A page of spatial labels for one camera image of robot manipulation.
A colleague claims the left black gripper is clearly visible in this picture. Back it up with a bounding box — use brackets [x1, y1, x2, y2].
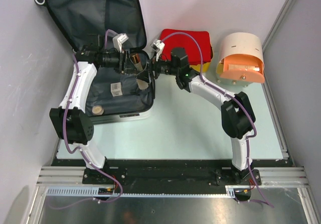
[99, 48, 140, 75]

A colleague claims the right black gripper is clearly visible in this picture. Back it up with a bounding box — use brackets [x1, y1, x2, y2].
[135, 51, 179, 84]

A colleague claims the small white barcode box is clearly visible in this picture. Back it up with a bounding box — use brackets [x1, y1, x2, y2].
[110, 82, 123, 97]

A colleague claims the space print kids suitcase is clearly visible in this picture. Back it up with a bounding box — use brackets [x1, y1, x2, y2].
[34, 0, 155, 124]

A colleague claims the red item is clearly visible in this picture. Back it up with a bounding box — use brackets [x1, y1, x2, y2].
[160, 29, 213, 66]

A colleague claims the yellow plastic basket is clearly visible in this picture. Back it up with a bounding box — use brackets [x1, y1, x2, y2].
[188, 47, 214, 74]

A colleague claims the round pastel drawer box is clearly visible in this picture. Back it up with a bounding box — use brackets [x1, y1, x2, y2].
[216, 32, 265, 86]

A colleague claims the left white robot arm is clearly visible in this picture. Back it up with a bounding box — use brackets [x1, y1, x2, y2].
[49, 32, 128, 184]

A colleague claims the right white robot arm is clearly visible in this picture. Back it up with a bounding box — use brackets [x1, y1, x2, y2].
[131, 48, 256, 184]

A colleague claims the round beige jar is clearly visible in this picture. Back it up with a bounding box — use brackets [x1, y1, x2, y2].
[92, 105, 104, 116]

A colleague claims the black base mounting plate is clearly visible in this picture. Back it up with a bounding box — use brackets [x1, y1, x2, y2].
[51, 159, 293, 194]

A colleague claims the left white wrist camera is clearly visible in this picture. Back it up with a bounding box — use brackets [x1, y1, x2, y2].
[112, 33, 128, 52]

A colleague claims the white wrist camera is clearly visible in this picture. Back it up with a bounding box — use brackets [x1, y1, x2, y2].
[112, 33, 128, 52]
[150, 39, 165, 61]

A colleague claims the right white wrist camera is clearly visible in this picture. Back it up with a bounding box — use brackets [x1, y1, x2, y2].
[150, 39, 165, 61]

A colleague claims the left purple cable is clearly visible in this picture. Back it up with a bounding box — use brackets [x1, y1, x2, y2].
[47, 29, 123, 209]

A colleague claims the aluminium frame rail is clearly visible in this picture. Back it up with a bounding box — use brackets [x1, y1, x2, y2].
[36, 166, 309, 188]

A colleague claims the white slotted cable duct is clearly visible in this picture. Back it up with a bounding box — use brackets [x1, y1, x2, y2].
[46, 186, 244, 198]

